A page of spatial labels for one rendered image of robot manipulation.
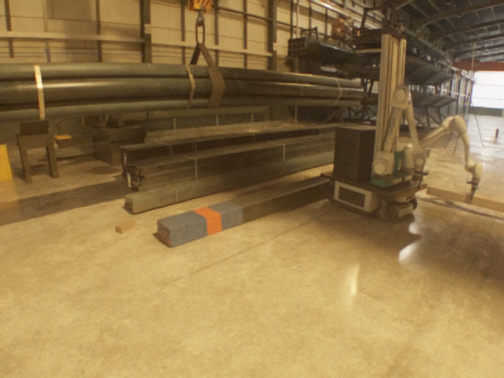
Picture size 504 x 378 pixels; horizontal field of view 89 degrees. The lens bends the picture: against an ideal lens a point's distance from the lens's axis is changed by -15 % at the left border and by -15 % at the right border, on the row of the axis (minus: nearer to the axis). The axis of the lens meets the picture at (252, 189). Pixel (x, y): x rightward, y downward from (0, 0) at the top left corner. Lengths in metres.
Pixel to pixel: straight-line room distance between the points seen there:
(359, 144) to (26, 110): 2.85
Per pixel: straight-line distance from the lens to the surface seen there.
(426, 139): 3.52
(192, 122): 9.55
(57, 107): 2.58
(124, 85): 2.62
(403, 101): 2.58
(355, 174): 3.09
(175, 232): 2.36
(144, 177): 3.34
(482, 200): 3.71
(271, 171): 4.16
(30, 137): 5.19
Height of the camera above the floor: 1.12
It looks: 17 degrees down
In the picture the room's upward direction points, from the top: straight up
